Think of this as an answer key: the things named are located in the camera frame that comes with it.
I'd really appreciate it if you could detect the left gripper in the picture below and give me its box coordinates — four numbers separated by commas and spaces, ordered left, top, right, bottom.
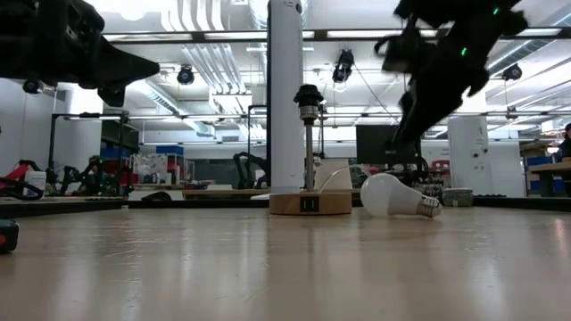
26, 0, 161, 109

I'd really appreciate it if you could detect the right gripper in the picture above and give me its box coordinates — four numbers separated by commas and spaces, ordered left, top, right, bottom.
392, 29, 491, 149

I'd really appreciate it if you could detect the white frosted lightbulb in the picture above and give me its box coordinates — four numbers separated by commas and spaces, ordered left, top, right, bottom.
360, 172, 443, 219

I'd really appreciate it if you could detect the wooden base lamp stand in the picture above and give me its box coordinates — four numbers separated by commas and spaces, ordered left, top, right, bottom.
269, 83, 353, 217

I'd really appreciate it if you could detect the black monitor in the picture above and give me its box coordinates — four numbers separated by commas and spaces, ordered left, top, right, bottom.
355, 124, 420, 166

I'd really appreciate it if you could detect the white square column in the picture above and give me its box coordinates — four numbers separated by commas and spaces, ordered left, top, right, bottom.
447, 115, 491, 197

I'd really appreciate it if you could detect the pale green ceramic bowl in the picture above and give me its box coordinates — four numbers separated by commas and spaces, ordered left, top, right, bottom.
441, 186, 475, 208

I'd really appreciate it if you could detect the white lampshade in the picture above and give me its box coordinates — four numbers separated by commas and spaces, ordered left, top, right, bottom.
314, 158, 353, 191

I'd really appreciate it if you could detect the overhead strip light bar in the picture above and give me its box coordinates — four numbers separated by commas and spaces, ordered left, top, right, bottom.
102, 27, 564, 44

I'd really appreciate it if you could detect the white plastic container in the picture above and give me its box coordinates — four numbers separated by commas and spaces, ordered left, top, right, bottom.
24, 170, 47, 197

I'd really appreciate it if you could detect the wooden workbench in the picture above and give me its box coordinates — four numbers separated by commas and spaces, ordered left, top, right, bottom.
528, 160, 571, 197

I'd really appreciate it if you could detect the person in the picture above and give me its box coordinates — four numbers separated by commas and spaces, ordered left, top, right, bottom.
555, 123, 571, 161

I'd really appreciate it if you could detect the black and red device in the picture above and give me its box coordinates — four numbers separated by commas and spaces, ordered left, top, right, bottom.
0, 218, 21, 254

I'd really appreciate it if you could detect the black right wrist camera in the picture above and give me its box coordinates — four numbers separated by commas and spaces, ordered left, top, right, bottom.
374, 33, 423, 75

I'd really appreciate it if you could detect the black ceiling camera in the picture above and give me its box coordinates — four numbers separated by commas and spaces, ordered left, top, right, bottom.
21, 79, 45, 95
332, 48, 356, 85
501, 62, 524, 82
176, 64, 196, 86

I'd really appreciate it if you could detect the clear lamp power cable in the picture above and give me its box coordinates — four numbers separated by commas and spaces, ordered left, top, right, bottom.
319, 163, 371, 193

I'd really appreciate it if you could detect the black background rig frame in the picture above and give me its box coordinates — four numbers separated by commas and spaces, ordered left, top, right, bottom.
47, 111, 130, 197

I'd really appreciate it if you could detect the black cable loop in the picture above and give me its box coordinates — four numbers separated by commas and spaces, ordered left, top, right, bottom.
0, 177, 45, 202

